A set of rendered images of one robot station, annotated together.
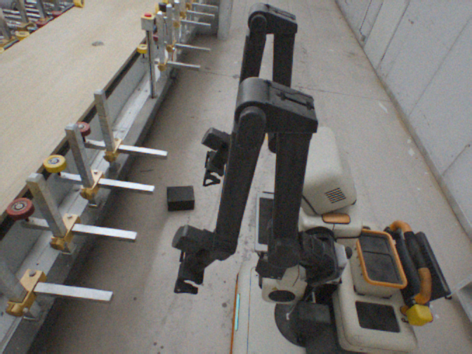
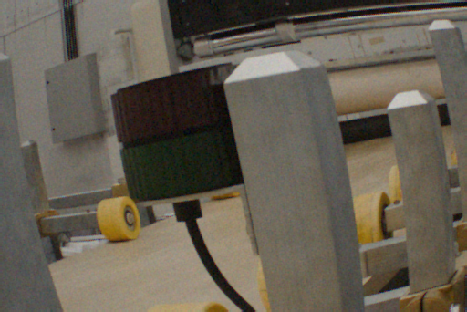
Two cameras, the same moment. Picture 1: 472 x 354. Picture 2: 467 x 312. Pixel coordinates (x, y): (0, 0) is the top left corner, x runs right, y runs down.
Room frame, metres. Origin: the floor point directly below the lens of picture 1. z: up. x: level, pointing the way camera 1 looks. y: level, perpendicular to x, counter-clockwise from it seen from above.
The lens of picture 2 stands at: (1.88, 0.49, 1.14)
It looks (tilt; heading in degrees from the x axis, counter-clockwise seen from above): 4 degrees down; 27
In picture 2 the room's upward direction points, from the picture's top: 12 degrees counter-clockwise
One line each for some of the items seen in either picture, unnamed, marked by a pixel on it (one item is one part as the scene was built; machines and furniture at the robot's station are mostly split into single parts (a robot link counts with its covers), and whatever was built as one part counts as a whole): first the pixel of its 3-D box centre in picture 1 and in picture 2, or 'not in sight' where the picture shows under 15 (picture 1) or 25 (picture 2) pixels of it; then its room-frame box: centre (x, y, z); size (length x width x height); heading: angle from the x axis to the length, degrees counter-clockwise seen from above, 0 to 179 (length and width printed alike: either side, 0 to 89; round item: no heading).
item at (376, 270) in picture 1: (372, 263); not in sight; (0.67, -0.58, 0.87); 0.23 x 0.15 x 0.11; 3
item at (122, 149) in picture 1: (124, 149); not in sight; (1.13, 0.58, 0.80); 0.43 x 0.03 x 0.04; 93
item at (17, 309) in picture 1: (26, 292); not in sight; (0.36, 0.60, 0.82); 0.14 x 0.06 x 0.05; 3
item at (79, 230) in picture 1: (80, 230); not in sight; (0.63, 0.56, 0.80); 0.43 x 0.03 x 0.04; 93
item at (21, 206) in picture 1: (24, 215); not in sight; (0.62, 0.76, 0.85); 0.08 x 0.08 x 0.11
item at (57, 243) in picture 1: (65, 232); not in sight; (0.61, 0.61, 0.81); 0.14 x 0.06 x 0.05; 3
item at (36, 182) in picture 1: (55, 223); not in sight; (0.58, 0.61, 0.89); 0.04 x 0.04 x 0.48; 3
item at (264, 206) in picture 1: (276, 230); not in sight; (0.65, -0.17, 0.99); 0.28 x 0.16 x 0.22; 3
